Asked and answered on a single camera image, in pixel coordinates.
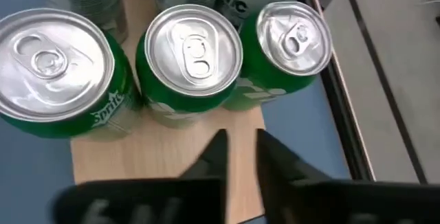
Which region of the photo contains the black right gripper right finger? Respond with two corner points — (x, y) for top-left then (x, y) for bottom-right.
(256, 129), (440, 224)

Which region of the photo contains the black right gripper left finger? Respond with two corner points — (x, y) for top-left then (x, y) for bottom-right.
(51, 129), (228, 224)

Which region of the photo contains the green Sprite can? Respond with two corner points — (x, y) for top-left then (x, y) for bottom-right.
(135, 3), (244, 128)
(0, 7), (144, 141)
(223, 1), (333, 112)

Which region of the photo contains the blue table mat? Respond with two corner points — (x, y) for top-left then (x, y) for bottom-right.
(0, 0), (351, 224)

